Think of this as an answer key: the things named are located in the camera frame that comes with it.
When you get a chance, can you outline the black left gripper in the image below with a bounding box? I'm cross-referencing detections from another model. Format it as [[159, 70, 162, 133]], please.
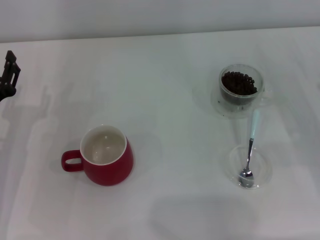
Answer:
[[0, 50, 21, 102]]

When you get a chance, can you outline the red ceramic mug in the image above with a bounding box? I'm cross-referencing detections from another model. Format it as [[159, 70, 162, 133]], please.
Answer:
[[61, 124, 135, 187]]

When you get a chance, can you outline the steel spoon with blue handle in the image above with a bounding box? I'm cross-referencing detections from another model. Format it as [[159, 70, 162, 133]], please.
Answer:
[[237, 108, 262, 188]]

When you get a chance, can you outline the heap of coffee beans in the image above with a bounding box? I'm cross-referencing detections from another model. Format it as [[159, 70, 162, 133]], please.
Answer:
[[221, 71, 258, 105]]

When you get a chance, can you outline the clear glass cup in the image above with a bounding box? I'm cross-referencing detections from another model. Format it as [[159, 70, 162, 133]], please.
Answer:
[[219, 64, 275, 111]]

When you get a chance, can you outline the glass saucer with bean crumbs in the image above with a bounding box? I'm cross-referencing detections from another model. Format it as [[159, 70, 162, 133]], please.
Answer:
[[210, 79, 266, 118]]

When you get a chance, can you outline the empty clear glass saucer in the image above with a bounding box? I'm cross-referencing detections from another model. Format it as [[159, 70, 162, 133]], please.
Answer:
[[224, 144, 273, 190]]

